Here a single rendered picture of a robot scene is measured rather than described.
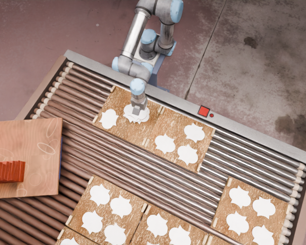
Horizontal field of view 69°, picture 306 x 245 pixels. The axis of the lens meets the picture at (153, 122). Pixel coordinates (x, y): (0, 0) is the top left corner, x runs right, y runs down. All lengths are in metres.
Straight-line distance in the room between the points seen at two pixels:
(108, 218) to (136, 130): 0.61
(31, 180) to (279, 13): 3.55
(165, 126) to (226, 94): 1.41
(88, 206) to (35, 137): 0.58
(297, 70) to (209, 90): 1.17
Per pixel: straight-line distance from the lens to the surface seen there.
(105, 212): 1.57
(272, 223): 1.72
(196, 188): 1.58
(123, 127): 1.62
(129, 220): 1.55
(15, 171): 1.58
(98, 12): 3.52
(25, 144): 1.69
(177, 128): 1.61
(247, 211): 1.65
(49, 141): 1.62
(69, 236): 1.64
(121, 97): 1.70
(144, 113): 1.58
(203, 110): 1.69
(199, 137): 1.60
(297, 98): 3.21
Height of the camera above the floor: 2.47
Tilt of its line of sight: 72 degrees down
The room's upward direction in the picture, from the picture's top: straight up
